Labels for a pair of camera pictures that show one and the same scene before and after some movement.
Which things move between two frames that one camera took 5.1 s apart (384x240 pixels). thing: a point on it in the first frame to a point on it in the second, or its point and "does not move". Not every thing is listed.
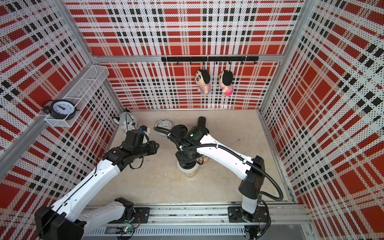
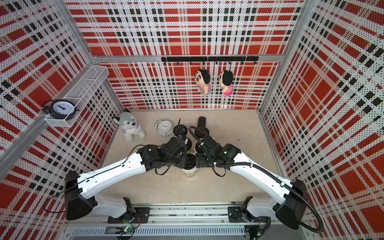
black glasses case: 201,121 does not move
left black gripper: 153,150 to 182,164
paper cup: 189,171 does not move
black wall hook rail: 210,59 does not move
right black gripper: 182,160 to 200,160
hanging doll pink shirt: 225,79 does not move
